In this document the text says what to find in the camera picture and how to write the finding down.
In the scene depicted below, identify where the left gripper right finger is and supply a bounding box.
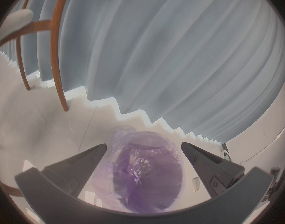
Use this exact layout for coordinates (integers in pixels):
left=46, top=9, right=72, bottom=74
left=181, top=142, right=245, bottom=198

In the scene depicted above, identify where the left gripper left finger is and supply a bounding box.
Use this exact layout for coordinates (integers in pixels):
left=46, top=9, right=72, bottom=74
left=41, top=143, right=107, bottom=196

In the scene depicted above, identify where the purple plastic bag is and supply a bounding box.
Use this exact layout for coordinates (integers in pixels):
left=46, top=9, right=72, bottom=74
left=90, top=125, right=186, bottom=214

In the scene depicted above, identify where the white cushioned wooden chair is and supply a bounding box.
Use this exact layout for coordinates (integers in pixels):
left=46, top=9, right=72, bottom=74
left=0, top=0, right=74, bottom=198

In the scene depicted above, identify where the pale blue curtain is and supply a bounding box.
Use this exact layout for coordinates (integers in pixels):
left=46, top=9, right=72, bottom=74
left=0, top=0, right=285, bottom=146

